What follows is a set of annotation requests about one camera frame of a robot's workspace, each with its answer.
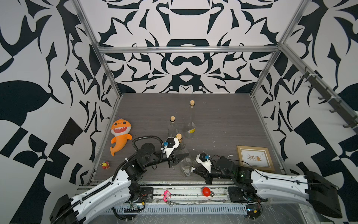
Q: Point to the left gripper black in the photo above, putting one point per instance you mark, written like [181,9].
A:
[175,159]

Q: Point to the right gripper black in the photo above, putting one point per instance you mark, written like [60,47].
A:
[203,174]

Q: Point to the glass bottle with cork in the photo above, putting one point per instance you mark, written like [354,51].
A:
[186,164]
[172,128]

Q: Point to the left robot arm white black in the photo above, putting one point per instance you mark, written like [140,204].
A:
[120,188]

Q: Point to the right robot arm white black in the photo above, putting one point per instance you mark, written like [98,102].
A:
[310,189]

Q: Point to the far tall glass bottle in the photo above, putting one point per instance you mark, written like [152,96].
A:
[189,126]

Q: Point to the red ball knob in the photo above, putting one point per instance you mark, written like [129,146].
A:
[206,192]

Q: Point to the pink clip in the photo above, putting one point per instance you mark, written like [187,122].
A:
[166,196]

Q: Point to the wooden framed picture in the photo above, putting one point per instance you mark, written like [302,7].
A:
[257,157]

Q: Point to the circuit board right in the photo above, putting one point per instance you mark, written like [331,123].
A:
[254,211]

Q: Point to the green circuit board left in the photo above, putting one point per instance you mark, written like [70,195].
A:
[133,208]

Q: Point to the orange shark plush toy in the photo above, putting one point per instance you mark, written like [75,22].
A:
[120,129]

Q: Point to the small red yellow toy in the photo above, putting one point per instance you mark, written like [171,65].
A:
[105,165]

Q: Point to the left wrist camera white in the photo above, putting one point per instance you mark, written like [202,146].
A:
[170,145]

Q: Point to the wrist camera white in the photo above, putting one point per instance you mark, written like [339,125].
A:
[170,145]
[204,160]

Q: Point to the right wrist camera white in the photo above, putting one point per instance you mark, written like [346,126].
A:
[204,160]

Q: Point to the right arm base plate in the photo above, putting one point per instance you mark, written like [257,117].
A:
[236,195]

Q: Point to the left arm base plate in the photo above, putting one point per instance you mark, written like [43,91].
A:
[145,195]

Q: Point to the white slotted cable duct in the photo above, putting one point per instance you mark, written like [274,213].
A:
[164,209]

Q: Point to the black wall hook rack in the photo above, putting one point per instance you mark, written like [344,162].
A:
[328,95]

